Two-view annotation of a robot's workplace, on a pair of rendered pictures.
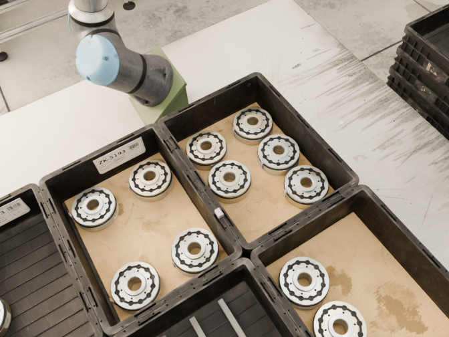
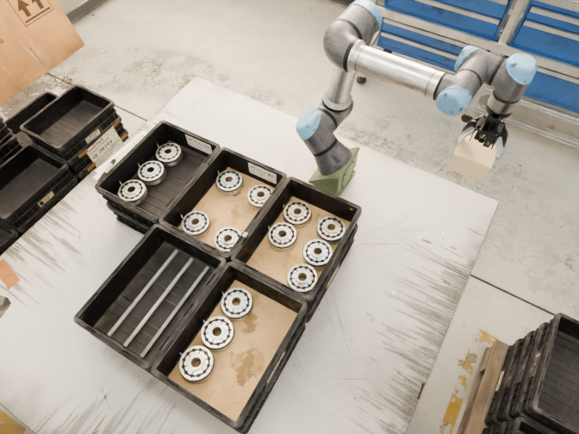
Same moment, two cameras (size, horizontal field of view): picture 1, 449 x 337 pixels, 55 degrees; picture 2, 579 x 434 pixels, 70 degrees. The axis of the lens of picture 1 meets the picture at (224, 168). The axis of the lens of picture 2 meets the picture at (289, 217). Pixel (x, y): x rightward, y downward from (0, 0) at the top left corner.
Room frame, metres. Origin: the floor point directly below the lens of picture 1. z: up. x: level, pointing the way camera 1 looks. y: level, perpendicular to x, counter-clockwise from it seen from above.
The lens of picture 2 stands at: (0.16, -0.66, 2.14)
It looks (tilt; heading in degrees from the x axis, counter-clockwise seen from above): 57 degrees down; 58
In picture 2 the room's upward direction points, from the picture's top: 2 degrees counter-clockwise
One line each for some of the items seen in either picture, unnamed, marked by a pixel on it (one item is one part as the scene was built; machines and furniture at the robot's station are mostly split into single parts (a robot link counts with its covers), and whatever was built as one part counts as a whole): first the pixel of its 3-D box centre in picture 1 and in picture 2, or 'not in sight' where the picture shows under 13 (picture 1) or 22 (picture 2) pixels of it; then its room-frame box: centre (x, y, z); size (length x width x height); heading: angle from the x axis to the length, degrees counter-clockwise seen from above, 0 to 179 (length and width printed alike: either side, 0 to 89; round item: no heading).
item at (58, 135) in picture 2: not in sight; (85, 143); (0.05, 1.38, 0.37); 0.40 x 0.30 x 0.45; 26
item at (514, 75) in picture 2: not in sight; (513, 77); (1.15, -0.22, 1.40); 0.09 x 0.08 x 0.11; 110
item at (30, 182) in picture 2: not in sight; (35, 197); (-0.31, 1.20, 0.31); 0.40 x 0.30 x 0.34; 26
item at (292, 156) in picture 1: (278, 151); (317, 251); (0.59, -0.14, 0.86); 0.10 x 0.10 x 0.01
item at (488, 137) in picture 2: not in sight; (491, 123); (1.14, -0.22, 1.24); 0.09 x 0.08 x 0.12; 26
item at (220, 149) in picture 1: (206, 147); (297, 212); (0.62, 0.04, 0.86); 0.10 x 0.10 x 0.01
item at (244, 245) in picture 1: (252, 152); (298, 234); (0.56, -0.07, 0.92); 0.40 x 0.30 x 0.02; 27
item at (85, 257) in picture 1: (140, 227); (227, 207); (0.42, 0.20, 0.87); 0.40 x 0.30 x 0.11; 27
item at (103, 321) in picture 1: (135, 216); (225, 199); (0.42, 0.20, 0.92); 0.40 x 0.30 x 0.02; 27
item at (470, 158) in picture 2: not in sight; (475, 151); (1.17, -0.21, 1.08); 0.16 x 0.12 x 0.07; 26
